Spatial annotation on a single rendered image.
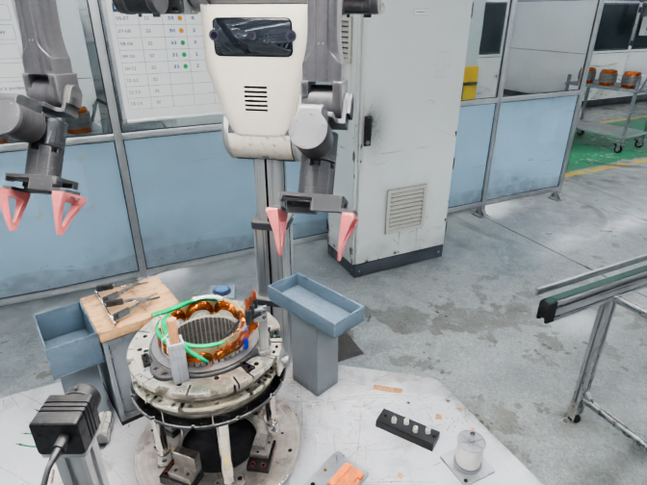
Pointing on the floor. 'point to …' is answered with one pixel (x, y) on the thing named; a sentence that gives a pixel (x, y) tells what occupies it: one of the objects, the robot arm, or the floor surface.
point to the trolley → (611, 124)
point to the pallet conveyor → (630, 282)
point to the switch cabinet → (400, 131)
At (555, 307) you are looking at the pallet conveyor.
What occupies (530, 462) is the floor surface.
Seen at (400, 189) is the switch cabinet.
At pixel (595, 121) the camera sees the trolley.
